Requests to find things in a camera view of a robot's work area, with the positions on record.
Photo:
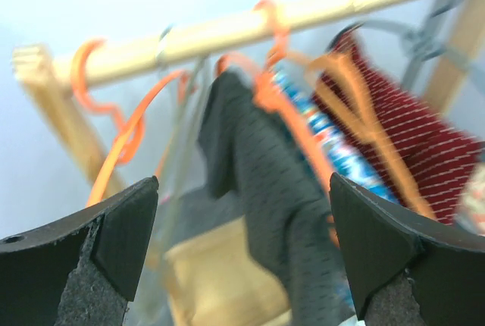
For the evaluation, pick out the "orange hanger of black garment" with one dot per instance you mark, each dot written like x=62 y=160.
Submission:
x=269 y=96

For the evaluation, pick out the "blue-grey hanger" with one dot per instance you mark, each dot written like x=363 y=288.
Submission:
x=417 y=44

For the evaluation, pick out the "blue floral garment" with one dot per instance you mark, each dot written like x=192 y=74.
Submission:
x=345 y=159

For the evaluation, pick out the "grey hanger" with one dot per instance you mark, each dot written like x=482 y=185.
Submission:
x=178 y=154

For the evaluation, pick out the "peach patterned garment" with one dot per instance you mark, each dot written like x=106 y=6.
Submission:
x=470 y=210

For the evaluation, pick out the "wooden clothes rack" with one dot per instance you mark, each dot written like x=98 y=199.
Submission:
x=203 y=273

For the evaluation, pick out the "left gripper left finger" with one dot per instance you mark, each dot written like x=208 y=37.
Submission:
x=82 y=269

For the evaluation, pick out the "orange hanger of floral garment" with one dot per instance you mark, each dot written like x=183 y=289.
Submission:
x=361 y=119

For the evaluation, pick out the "red polka dot garment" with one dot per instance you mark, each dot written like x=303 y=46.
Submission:
x=440 y=158

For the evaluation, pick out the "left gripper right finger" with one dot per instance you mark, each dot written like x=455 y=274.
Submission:
x=403 y=268

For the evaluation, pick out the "orange plastic hanger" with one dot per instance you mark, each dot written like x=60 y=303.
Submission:
x=130 y=132

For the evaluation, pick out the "black dotted garment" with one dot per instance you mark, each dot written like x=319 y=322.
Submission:
x=248 y=152

